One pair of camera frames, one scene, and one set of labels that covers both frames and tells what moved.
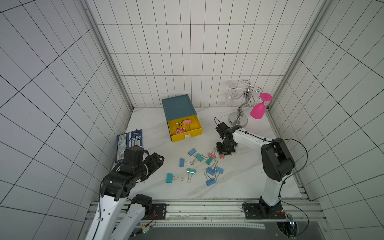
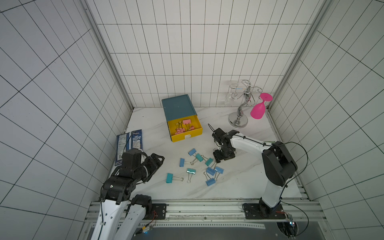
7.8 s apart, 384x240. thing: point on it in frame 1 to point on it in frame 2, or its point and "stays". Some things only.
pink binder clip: (187, 122) stays
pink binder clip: (179, 127) stays
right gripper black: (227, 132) to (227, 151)
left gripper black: (155, 164) stays
